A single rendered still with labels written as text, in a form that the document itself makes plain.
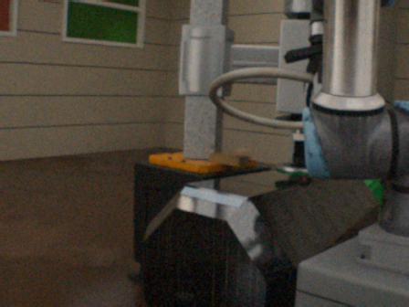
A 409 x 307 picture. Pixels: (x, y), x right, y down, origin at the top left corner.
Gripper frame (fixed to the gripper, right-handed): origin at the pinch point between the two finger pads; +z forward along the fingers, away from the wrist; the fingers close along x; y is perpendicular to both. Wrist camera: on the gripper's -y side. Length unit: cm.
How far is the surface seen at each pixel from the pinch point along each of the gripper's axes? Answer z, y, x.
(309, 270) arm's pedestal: 48, -9, -29
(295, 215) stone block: 23, 25, 60
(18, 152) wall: -89, -175, 679
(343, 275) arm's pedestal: 48, -5, -35
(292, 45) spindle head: -50, 17, 62
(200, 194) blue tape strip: 20, -12, 69
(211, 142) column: -24, 9, 152
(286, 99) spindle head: -28, 20, 71
